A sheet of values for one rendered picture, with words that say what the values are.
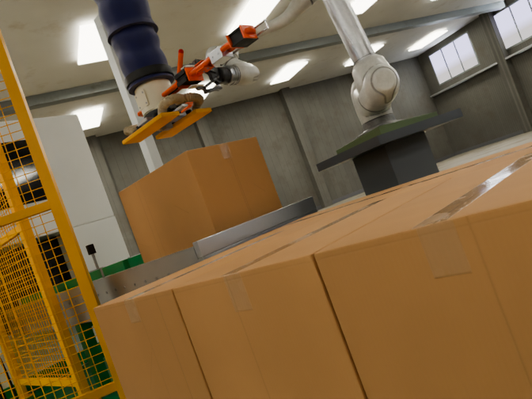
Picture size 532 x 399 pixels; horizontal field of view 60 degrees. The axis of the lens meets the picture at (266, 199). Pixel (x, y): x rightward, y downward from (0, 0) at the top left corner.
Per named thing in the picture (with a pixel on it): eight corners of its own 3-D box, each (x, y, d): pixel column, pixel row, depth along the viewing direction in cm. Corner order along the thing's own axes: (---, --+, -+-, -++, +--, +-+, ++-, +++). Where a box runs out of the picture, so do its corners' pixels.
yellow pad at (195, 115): (156, 139, 230) (152, 130, 230) (172, 137, 237) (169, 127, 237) (196, 112, 207) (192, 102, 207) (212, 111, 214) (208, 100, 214)
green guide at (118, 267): (10, 315, 326) (6, 303, 326) (26, 309, 333) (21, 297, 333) (114, 283, 216) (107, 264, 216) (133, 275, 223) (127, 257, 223)
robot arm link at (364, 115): (389, 118, 228) (374, 77, 230) (399, 108, 210) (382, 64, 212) (359, 129, 229) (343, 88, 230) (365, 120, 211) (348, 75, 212)
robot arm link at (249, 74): (237, 90, 217) (219, 78, 223) (259, 89, 229) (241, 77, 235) (244, 69, 212) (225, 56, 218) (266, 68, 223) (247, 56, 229)
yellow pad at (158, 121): (123, 145, 216) (119, 134, 216) (140, 142, 223) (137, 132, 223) (161, 116, 193) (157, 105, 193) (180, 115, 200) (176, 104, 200)
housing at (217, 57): (210, 65, 184) (207, 54, 184) (223, 64, 189) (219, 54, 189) (222, 56, 179) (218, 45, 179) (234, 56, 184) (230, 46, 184)
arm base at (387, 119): (374, 138, 236) (371, 127, 236) (408, 121, 218) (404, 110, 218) (350, 143, 226) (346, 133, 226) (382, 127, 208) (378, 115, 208)
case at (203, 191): (146, 271, 221) (117, 192, 222) (210, 245, 249) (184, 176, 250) (222, 248, 179) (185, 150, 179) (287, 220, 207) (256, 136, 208)
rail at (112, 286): (13, 337, 323) (4, 312, 323) (20, 334, 327) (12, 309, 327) (210, 298, 164) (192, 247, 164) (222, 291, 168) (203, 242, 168)
